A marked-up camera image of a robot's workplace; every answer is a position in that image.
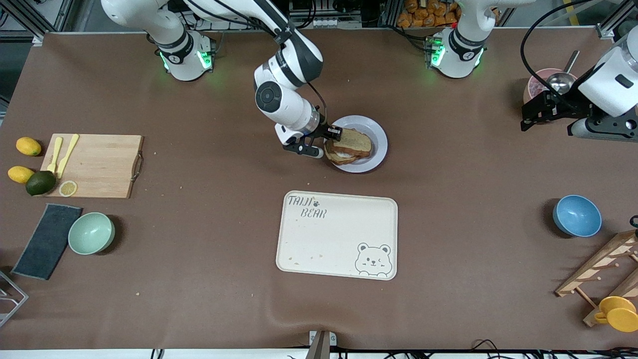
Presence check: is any plain brown bread slice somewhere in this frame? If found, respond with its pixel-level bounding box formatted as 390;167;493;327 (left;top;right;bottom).
329;128;373;156

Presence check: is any toast with fried egg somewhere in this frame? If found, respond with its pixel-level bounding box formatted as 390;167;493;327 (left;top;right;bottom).
324;142;370;166

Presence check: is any pale lavender round plate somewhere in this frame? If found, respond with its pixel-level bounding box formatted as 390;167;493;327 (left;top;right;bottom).
323;115;388;174

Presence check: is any pink bowl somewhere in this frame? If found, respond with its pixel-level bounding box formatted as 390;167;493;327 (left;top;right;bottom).
523;68;579;106

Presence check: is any metal scoop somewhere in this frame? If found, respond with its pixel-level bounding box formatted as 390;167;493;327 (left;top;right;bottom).
546;50;581;94

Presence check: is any blue bowl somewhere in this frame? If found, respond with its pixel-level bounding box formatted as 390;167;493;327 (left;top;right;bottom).
552;194;603;238

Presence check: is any cream bear print tray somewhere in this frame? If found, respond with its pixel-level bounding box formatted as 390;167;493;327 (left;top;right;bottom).
276;190;399;281

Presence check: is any orange packaged bread pile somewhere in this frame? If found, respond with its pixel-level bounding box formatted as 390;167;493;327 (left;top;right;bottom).
397;0;462;28

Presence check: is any wooden cup rack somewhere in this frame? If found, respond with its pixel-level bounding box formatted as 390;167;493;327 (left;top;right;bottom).
555;229;638;328

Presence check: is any yellow cup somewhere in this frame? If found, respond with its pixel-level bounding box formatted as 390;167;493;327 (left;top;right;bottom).
594;296;638;333

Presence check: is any wooden cutting board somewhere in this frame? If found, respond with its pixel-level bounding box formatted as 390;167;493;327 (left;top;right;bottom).
40;134;145;199

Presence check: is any pale green bowl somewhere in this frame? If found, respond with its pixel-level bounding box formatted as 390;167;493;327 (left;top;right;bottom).
68;212;116;256

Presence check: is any yellow plastic knife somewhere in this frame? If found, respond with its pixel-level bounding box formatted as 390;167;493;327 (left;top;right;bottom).
56;134;80;179

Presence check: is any yellow plastic fork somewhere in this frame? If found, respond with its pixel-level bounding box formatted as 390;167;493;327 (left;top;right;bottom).
47;137;64;174

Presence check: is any green avocado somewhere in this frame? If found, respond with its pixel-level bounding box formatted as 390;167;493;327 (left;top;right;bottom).
25;171;57;196

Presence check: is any yellow lemon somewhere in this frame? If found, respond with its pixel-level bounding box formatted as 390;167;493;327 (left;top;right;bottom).
15;137;42;157
7;166;36;184

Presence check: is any dark grey cloth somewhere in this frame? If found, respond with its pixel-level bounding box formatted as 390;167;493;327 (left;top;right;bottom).
11;203;83;281

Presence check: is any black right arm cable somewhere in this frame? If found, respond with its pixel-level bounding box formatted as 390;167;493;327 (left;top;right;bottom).
304;81;328;125

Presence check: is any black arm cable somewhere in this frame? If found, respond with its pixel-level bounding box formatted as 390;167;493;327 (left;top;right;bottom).
520;0;599;108
304;81;328;125

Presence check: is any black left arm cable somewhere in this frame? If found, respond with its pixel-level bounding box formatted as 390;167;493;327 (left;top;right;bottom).
520;0;599;108

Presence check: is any aluminium frame beam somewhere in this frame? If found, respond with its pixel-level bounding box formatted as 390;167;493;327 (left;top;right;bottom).
0;0;75;46
597;2;638;39

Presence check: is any aluminium camera mount post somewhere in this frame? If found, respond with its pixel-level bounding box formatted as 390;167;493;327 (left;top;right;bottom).
306;330;337;359

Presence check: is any metal wire rack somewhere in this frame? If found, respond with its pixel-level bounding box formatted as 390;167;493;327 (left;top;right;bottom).
0;269;29;328

